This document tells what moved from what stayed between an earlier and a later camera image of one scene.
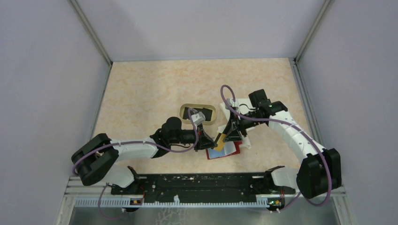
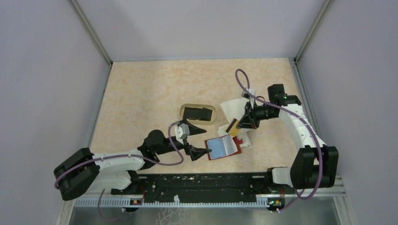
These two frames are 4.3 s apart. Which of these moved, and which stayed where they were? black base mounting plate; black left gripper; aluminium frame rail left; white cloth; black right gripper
Moved: black right gripper; black left gripper
Stayed: black base mounting plate; aluminium frame rail left; white cloth
